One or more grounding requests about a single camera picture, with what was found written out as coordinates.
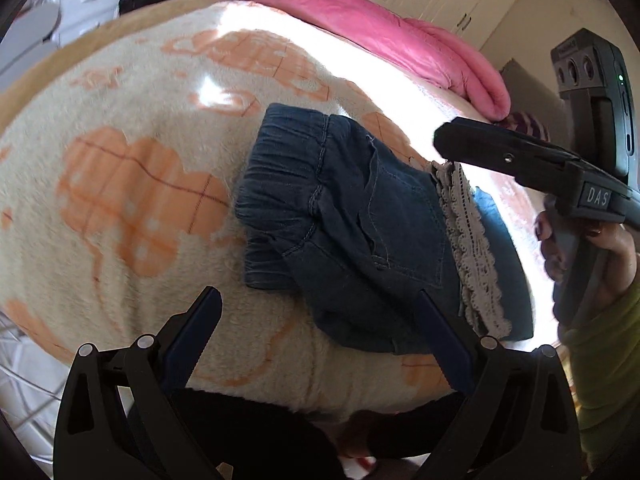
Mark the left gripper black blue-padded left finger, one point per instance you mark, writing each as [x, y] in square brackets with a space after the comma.
[115, 419]

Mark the purple striped pillow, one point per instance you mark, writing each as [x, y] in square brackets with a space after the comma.
[526, 123]

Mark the white drawer cabinet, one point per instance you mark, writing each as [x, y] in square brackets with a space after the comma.
[44, 26]

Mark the green sleeve right forearm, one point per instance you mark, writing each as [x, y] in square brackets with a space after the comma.
[604, 360]

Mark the right hand with painted nails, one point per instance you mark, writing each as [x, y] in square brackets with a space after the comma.
[621, 258]

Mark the pink quilted comforter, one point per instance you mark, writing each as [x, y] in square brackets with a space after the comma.
[421, 48]

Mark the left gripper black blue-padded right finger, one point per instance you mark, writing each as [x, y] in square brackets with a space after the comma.
[518, 419]

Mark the dark grey upholstered headboard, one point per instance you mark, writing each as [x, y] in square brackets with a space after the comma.
[530, 95]

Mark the cream orange patterned bed blanket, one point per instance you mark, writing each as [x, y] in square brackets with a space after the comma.
[119, 158]

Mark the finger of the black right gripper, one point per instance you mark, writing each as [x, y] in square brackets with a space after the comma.
[533, 163]

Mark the blue denim pants lace hem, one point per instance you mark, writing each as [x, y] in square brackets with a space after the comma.
[332, 213]

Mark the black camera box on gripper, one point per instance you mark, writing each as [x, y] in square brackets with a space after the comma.
[594, 84]

